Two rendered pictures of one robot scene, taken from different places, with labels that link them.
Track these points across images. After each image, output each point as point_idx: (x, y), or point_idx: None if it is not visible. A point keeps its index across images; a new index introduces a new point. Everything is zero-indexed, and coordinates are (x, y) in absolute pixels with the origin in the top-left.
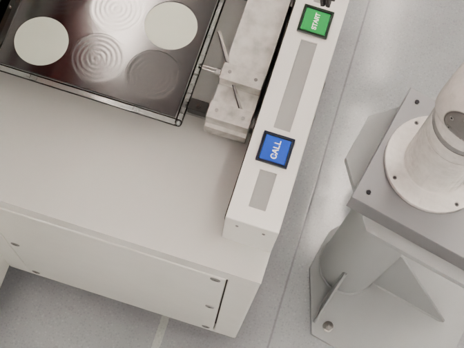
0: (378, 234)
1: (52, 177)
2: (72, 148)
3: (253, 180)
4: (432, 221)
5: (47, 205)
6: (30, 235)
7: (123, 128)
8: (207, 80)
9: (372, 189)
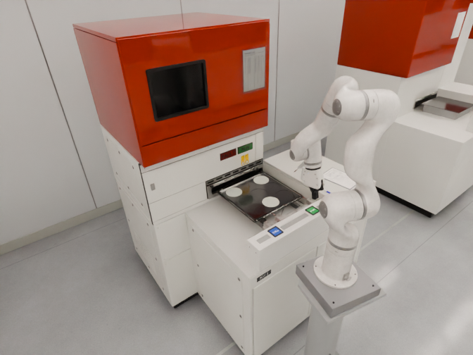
0: (301, 287)
1: (212, 225)
2: (223, 221)
3: (262, 235)
4: (322, 286)
5: (205, 229)
6: (200, 253)
7: (241, 223)
8: None
9: (305, 266)
